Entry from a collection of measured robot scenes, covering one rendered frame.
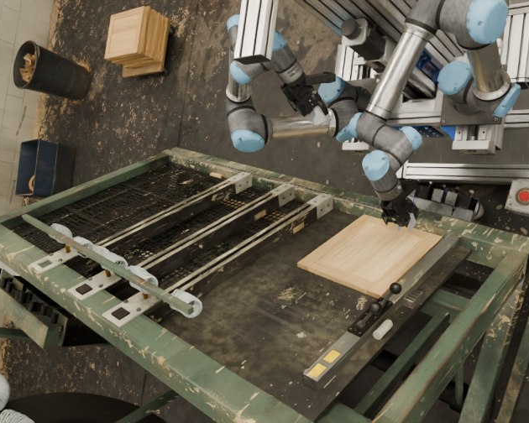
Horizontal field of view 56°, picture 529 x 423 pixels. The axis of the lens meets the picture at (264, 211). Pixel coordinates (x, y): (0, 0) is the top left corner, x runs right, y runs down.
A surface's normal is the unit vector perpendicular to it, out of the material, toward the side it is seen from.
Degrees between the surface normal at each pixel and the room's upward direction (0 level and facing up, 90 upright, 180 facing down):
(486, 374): 0
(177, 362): 59
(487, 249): 31
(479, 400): 0
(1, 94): 90
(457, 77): 8
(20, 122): 90
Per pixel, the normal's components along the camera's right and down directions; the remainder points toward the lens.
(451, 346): -0.09, -0.89
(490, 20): 0.57, 0.44
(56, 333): 0.74, 0.24
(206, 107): -0.62, -0.12
